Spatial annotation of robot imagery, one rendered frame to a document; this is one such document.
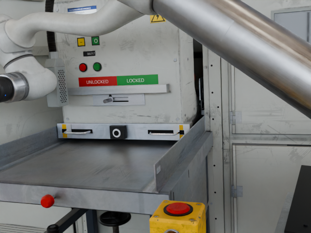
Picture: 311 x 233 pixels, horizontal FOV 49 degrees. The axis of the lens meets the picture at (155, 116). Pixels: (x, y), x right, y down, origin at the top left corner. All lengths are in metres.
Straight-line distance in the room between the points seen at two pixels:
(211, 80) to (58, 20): 0.67
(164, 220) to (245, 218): 0.98
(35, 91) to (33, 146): 0.25
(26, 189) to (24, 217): 0.99
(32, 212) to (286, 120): 1.31
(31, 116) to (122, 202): 0.81
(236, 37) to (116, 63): 0.74
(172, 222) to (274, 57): 0.31
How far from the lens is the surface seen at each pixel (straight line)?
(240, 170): 1.45
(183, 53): 1.25
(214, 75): 1.41
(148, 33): 1.23
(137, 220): 1.67
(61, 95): 1.29
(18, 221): 2.02
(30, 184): 0.98
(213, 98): 1.42
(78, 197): 0.91
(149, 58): 1.23
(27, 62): 1.15
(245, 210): 1.51
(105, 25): 0.94
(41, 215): 1.91
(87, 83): 1.33
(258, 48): 0.59
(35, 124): 1.57
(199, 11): 0.62
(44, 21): 1.07
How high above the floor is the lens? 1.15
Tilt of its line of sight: 9 degrees down
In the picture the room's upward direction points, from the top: 3 degrees counter-clockwise
